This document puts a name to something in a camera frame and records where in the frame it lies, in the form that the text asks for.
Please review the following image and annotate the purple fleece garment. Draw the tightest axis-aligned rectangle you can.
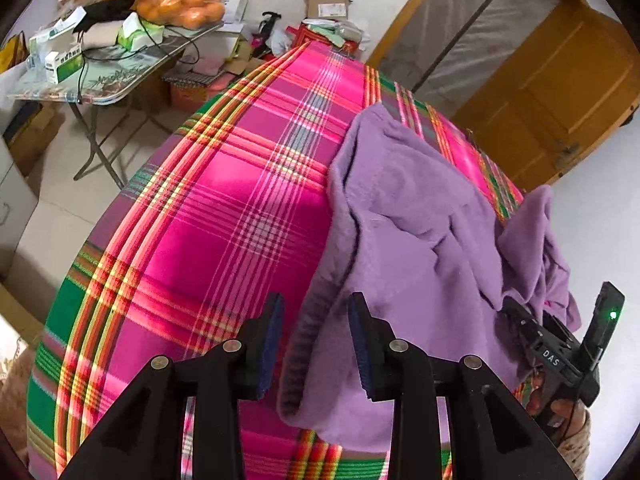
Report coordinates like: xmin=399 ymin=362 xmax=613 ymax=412
xmin=277 ymin=104 xmax=580 ymax=453

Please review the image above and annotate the floral sleeve right forearm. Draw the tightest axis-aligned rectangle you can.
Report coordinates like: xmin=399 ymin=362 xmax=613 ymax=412
xmin=558 ymin=411 xmax=591 ymax=480

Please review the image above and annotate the folding side table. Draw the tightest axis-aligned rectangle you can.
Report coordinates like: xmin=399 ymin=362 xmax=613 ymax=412
xmin=6 ymin=22 xmax=222 ymax=188

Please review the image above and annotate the person's right hand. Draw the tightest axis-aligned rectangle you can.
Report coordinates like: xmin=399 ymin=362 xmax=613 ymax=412
xmin=544 ymin=399 xmax=588 ymax=445

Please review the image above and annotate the pink plaid bed sheet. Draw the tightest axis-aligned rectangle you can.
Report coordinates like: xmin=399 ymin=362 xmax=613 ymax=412
xmin=27 ymin=42 xmax=523 ymax=479

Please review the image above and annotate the wooden door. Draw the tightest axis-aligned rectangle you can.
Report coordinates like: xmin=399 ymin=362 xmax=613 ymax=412
xmin=452 ymin=3 xmax=639 ymax=192

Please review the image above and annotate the red gift box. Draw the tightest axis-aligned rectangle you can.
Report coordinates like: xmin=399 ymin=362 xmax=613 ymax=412
xmin=286 ymin=24 xmax=359 ymax=56

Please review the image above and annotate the green white medicine box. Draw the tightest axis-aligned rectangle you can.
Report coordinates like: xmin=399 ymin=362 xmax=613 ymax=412
xmin=44 ymin=44 xmax=84 ymax=84

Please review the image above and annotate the green white tissue pack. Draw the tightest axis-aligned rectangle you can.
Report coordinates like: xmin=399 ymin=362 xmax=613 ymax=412
xmin=117 ymin=12 xmax=165 ymax=52

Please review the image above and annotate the plastic wrapped mattress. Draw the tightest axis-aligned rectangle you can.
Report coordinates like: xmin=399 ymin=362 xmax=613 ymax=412
xmin=378 ymin=0 xmax=560 ymax=117

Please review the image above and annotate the brown cardboard box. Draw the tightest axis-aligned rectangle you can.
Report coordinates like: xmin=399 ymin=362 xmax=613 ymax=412
xmin=305 ymin=0 xmax=350 ymax=20

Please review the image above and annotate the white cardboard box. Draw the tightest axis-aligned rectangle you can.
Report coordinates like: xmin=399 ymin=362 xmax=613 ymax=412
xmin=224 ymin=0 xmax=248 ymax=24

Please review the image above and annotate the black clothing on table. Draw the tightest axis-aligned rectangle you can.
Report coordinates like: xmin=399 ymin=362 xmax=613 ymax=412
xmin=74 ymin=0 xmax=136 ymax=32

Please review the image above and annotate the black cable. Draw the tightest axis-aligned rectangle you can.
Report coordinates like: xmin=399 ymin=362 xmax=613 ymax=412
xmin=74 ymin=18 xmax=202 ymax=104

